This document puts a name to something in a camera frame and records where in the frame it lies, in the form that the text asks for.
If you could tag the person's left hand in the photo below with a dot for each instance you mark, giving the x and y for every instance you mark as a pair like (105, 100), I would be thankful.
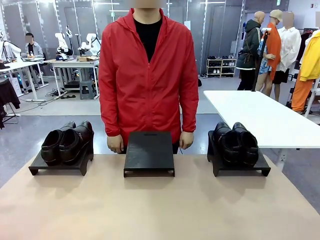
(187, 140)

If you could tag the person's right hand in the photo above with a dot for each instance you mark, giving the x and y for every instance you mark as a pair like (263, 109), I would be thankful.
(115, 145)

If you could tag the person's right forearm red sleeve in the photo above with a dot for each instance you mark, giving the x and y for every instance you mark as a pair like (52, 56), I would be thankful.
(111, 120)

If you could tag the person's left forearm red sleeve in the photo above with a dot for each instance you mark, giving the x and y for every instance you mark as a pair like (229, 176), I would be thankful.
(189, 117)

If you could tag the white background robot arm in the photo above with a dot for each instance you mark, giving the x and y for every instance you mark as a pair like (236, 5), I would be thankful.
(10, 50)
(62, 46)
(90, 45)

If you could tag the black shoe stand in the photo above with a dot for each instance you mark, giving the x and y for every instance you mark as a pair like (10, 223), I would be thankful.
(82, 166)
(149, 152)
(262, 167)

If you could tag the person in red jacket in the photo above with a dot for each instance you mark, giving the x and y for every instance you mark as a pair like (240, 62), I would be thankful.
(150, 82)

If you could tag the seated person in grey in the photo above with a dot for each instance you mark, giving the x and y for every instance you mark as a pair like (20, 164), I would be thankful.
(33, 50)

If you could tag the white desk with seated person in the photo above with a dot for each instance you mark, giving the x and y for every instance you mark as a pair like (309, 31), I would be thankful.
(17, 66)

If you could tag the person in white shirt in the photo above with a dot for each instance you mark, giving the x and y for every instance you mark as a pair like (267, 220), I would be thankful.
(290, 47)

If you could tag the grey plastic stool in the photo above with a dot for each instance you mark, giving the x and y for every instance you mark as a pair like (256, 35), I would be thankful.
(87, 90)

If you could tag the large white table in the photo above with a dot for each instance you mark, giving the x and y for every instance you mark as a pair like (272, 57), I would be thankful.
(260, 117)

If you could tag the wooden shoe rack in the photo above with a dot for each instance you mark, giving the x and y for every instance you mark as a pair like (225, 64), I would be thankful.
(221, 67)

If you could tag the cardboard box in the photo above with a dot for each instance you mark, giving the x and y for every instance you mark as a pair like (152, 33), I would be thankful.
(87, 59)

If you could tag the white desk with robots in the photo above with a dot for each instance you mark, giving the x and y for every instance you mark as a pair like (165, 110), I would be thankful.
(75, 62)

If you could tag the black tripod pole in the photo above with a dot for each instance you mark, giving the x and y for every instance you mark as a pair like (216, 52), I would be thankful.
(260, 60)

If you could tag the mannequin in dark jacket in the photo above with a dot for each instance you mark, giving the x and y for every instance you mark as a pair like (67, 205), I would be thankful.
(248, 47)

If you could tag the black hanging garment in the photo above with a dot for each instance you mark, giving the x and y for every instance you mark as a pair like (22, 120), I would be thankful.
(7, 97)

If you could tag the mannequin with orange garment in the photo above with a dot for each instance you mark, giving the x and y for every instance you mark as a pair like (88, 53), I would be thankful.
(271, 52)

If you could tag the mannequin in yellow hoodie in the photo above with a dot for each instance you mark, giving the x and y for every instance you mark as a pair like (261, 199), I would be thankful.
(308, 70)

